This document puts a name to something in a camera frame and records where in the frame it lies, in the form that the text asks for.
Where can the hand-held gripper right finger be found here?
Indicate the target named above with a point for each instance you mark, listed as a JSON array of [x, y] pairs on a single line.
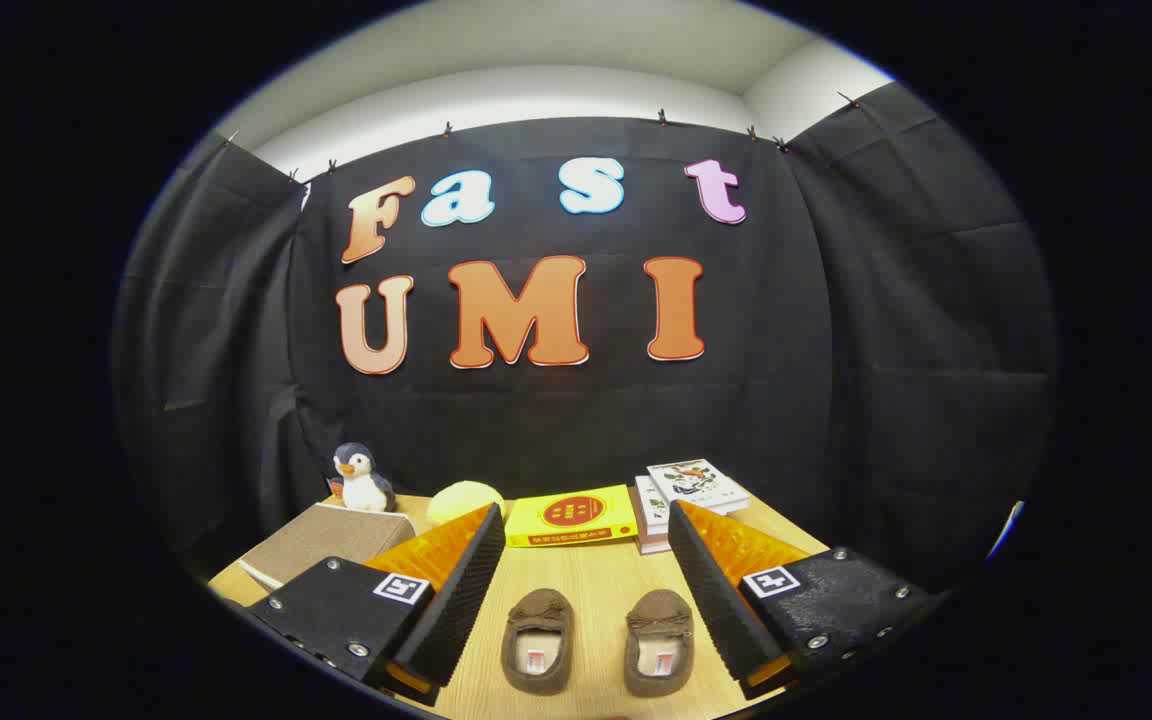
[[716, 600]]

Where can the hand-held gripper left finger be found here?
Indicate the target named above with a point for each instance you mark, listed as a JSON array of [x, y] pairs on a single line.
[[461, 600]]

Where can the brown fuzzy shoe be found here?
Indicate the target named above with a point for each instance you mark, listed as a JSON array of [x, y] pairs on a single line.
[[536, 620], [658, 620]]

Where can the brown fabric storage box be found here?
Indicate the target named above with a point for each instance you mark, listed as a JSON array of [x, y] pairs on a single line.
[[326, 535]]

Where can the white book with pink spine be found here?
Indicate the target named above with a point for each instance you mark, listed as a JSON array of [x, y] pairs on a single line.
[[648, 545]]

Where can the yellow round plush bun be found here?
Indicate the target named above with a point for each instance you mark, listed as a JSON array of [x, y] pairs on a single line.
[[461, 500]]

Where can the yellow book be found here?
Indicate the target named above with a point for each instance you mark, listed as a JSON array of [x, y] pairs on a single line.
[[576, 515]]

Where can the penguin plush toy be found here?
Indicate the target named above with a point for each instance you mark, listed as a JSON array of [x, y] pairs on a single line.
[[364, 485]]

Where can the black backdrop cloth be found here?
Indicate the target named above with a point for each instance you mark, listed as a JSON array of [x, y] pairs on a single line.
[[576, 420]]

